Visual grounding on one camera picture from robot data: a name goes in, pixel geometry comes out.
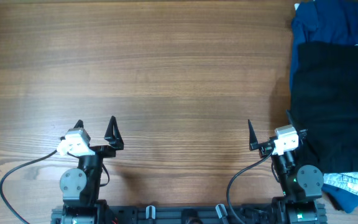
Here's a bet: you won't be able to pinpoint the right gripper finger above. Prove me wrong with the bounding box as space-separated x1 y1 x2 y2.
248 120 259 151
286 110 307 140

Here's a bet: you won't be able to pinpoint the black shorts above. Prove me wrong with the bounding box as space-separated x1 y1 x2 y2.
290 42 358 173

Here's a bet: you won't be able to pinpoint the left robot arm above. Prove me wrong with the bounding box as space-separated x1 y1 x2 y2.
51 116 124 224

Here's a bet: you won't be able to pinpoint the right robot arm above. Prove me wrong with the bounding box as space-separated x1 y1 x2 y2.
248 111 325 223

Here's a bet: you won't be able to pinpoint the blue shirt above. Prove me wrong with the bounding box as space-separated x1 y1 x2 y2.
289 0 358 87

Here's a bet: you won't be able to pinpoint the right black cable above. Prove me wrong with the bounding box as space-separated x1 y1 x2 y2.
226 149 275 224

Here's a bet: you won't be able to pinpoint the black cable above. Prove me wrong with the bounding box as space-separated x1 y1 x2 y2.
0 149 58 224
226 149 275 224

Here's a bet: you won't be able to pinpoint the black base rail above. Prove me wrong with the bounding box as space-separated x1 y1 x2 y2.
50 203 327 224

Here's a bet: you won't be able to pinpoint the left black cable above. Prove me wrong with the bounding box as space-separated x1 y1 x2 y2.
0 149 58 224

